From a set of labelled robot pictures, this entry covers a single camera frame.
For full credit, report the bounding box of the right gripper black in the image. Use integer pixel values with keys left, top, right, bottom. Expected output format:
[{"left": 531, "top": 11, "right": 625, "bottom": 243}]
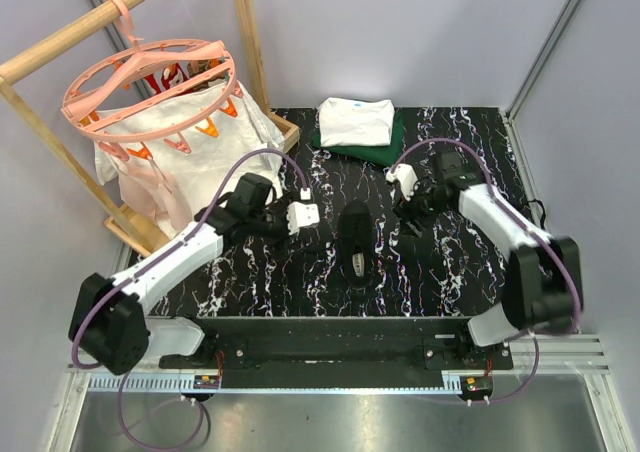
[{"left": 391, "top": 178, "right": 451, "bottom": 240}]

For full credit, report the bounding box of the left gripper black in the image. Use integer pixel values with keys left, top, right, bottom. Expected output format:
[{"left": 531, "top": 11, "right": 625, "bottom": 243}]
[{"left": 248, "top": 192, "right": 307, "bottom": 259}]

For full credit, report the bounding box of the black canvas sneaker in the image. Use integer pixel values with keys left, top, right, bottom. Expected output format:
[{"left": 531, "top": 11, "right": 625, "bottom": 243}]
[{"left": 337, "top": 200, "right": 375, "bottom": 289}]

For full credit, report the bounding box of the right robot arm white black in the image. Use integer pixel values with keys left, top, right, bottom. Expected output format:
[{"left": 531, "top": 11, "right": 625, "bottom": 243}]
[{"left": 386, "top": 151, "right": 583, "bottom": 369}]

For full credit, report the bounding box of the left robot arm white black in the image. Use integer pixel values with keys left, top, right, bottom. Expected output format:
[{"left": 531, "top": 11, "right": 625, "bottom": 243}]
[{"left": 69, "top": 173, "right": 311, "bottom": 376}]

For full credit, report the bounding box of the folded green garment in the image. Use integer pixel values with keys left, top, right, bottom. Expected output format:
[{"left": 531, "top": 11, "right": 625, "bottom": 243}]
[{"left": 311, "top": 109, "right": 405, "bottom": 167}]

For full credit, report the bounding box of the white cloth hanging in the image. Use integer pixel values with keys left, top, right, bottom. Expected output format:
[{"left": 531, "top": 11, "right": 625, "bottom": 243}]
[{"left": 94, "top": 82, "right": 285, "bottom": 216}]

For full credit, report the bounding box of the folded white t-shirt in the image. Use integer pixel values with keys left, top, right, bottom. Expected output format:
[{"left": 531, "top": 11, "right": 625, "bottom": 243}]
[{"left": 318, "top": 97, "right": 395, "bottom": 147}]

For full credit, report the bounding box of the pink cloth hanging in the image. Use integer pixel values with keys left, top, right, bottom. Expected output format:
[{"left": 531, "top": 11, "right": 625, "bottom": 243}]
[{"left": 118, "top": 162, "right": 193, "bottom": 239}]

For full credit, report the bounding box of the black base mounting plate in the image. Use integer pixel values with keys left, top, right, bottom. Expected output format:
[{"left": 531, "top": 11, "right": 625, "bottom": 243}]
[{"left": 159, "top": 317, "right": 506, "bottom": 369}]

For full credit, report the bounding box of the pink round clip hanger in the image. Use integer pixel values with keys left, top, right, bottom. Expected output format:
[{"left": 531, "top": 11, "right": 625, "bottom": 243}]
[{"left": 61, "top": 0, "right": 239, "bottom": 160}]

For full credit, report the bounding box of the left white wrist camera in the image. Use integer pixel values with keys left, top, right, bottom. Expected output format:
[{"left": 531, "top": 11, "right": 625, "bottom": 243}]
[{"left": 286, "top": 187, "right": 320, "bottom": 236}]

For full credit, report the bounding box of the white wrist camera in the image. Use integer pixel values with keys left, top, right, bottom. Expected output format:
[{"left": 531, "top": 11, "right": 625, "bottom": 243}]
[
  {"left": 385, "top": 163, "right": 418, "bottom": 201},
  {"left": 286, "top": 187, "right": 320, "bottom": 236}
]

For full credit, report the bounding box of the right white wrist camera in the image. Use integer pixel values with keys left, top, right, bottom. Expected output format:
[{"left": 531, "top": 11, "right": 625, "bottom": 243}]
[{"left": 385, "top": 163, "right": 418, "bottom": 201}]

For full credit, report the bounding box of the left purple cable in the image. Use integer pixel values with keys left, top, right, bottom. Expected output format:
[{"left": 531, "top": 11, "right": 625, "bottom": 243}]
[{"left": 69, "top": 147, "right": 314, "bottom": 448}]

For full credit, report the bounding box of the wooden drying rack frame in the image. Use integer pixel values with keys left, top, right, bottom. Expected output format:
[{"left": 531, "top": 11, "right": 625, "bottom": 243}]
[{"left": 0, "top": 0, "right": 301, "bottom": 258}]

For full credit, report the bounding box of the aluminium rail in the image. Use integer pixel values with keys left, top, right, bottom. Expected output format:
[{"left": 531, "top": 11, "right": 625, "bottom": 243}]
[{"left": 86, "top": 336, "right": 609, "bottom": 401}]

